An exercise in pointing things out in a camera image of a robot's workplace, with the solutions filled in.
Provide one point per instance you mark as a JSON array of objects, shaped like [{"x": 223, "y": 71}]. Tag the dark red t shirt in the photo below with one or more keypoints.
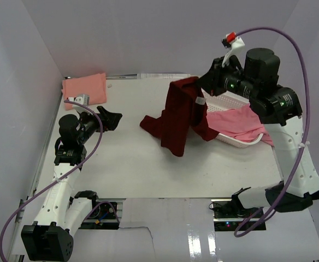
[{"x": 185, "y": 108}]

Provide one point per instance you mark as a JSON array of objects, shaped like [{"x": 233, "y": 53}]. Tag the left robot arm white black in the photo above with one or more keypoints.
[{"x": 51, "y": 235}]

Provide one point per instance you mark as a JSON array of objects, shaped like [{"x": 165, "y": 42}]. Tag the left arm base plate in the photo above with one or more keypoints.
[{"x": 104, "y": 217}]

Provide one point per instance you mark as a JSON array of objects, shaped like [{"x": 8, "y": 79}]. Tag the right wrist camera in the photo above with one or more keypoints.
[{"x": 234, "y": 44}]

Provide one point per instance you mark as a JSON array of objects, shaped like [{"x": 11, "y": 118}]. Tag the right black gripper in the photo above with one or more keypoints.
[{"x": 210, "y": 81}]

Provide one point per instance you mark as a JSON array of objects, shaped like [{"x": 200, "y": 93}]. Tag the pink t shirt in basket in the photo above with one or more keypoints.
[{"x": 239, "y": 127}]

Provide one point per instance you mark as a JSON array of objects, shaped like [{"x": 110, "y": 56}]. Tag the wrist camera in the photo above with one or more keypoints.
[
  {"x": 234, "y": 44},
  {"x": 81, "y": 99}
]

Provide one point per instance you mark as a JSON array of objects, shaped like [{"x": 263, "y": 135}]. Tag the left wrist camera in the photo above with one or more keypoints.
[{"x": 81, "y": 99}]

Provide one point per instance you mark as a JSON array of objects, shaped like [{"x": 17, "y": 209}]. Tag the white paper sheets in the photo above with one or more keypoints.
[{"x": 162, "y": 76}]

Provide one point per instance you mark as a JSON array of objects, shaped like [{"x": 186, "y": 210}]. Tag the folded salmon pink t shirt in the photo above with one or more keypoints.
[{"x": 93, "y": 85}]

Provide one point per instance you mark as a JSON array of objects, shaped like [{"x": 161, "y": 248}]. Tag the white plastic basket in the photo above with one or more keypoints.
[{"x": 224, "y": 102}]

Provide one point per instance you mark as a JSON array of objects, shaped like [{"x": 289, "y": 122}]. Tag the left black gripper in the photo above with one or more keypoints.
[{"x": 109, "y": 120}]

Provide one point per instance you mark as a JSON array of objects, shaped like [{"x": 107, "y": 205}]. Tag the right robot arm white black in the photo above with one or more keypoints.
[{"x": 279, "y": 110}]

